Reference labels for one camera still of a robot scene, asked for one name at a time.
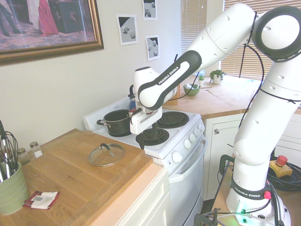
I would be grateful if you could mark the glass shaker with metal cap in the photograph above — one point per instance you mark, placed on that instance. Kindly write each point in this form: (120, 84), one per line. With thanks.
(35, 149)
(23, 156)

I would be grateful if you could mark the gold framed painting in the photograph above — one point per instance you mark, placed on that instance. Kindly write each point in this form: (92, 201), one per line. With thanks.
(47, 23)

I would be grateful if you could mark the white electric stove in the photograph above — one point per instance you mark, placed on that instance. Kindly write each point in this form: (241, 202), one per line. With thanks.
(183, 169)

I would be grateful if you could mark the grey paper print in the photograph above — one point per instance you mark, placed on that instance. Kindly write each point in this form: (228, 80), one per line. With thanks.
(128, 29)
(149, 9)
(152, 48)

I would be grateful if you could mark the yellow red emergency stop button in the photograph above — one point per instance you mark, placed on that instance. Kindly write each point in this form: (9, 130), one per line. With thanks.
(281, 164)

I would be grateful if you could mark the white counter cabinet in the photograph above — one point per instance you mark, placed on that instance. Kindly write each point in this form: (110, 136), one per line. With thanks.
(145, 200)

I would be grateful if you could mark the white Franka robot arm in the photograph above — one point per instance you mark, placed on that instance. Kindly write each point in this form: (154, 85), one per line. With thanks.
(235, 35)

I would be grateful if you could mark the green bowl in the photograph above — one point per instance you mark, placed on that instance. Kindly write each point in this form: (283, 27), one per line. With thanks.
(191, 91)

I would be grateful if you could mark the small potted plant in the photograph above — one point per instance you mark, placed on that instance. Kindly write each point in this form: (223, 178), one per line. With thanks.
(201, 80)

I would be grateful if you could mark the black metal clamp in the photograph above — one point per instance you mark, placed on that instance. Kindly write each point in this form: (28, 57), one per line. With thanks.
(207, 217)

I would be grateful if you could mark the white stove knob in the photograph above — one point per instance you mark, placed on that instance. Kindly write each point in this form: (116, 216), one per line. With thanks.
(187, 143)
(201, 126)
(176, 157)
(196, 132)
(192, 137)

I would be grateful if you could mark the blue kettle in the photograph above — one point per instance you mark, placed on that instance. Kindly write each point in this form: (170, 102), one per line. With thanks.
(132, 102)

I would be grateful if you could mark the red and white packet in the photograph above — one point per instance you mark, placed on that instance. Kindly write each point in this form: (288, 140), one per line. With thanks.
(43, 200)

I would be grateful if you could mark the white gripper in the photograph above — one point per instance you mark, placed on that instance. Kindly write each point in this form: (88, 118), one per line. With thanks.
(145, 121)

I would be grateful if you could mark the green ribbed utensil holder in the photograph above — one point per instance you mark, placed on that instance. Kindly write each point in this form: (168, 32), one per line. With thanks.
(11, 195)

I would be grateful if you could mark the black coil burner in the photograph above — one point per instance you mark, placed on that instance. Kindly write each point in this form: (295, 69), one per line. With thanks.
(172, 119)
(161, 136)

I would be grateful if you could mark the metal cabinet knob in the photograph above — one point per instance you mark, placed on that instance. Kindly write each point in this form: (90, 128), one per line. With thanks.
(216, 131)

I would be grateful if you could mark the bushy potted plant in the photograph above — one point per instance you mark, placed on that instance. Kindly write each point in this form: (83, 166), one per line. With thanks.
(216, 76)

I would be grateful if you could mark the black cooking pot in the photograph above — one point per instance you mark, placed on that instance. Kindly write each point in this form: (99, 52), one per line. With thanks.
(117, 126)

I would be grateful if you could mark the large wooden butcher block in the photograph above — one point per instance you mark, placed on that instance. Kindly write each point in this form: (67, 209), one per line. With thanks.
(70, 183)

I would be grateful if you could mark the white kitchen cabinet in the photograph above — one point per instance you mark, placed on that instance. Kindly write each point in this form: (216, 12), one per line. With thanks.
(218, 160)

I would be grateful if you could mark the wooden window blind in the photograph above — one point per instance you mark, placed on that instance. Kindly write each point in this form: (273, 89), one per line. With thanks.
(192, 23)
(237, 63)

